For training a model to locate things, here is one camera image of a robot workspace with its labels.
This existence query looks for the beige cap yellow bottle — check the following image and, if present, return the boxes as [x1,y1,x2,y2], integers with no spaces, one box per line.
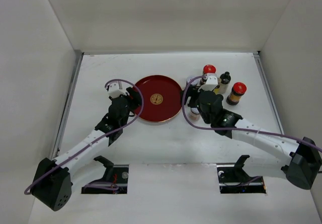
[213,78,221,94]

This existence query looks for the black cap dark bottle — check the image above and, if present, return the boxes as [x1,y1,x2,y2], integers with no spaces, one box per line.
[219,71,231,94]

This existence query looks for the red lid sauce jar right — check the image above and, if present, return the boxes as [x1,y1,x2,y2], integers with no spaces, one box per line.
[226,82,247,105]

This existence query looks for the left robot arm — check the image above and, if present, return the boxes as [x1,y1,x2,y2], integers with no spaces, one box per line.
[25,85,144,211]

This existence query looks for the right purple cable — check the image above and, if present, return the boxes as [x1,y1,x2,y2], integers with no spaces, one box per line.
[182,75,322,152]

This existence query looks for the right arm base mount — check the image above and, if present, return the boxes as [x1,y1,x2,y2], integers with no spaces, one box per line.
[216,155,266,194]

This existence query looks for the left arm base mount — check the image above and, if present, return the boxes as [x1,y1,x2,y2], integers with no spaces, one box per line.
[81,156,129,195]

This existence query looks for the purple cable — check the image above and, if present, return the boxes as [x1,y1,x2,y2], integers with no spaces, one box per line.
[182,75,322,152]
[24,79,145,195]

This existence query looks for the red lid sauce jar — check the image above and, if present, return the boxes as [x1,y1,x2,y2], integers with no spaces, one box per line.
[200,64,216,85]
[226,82,247,105]

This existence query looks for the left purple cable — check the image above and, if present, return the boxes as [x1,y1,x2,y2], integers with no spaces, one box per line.
[24,79,145,195]

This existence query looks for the white lid pink jar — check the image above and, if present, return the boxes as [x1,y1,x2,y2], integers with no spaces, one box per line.
[189,107,200,121]

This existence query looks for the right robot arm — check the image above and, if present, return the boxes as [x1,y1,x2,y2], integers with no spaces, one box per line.
[182,86,321,190]

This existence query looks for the white lid dark jar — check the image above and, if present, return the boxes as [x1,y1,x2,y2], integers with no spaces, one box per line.
[186,76,199,92]

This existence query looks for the red round tray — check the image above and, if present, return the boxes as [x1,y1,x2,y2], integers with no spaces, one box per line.
[135,75,182,123]

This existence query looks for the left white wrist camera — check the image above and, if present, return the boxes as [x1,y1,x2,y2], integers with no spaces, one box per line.
[107,81,125,99]

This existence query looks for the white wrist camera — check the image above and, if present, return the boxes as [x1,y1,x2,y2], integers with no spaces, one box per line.
[198,74,218,92]
[107,81,125,99]

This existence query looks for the red lid sauce jar back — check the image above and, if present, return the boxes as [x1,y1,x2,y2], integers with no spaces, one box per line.
[200,64,216,85]

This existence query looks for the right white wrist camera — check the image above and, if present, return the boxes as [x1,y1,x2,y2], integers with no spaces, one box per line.
[198,74,218,92]

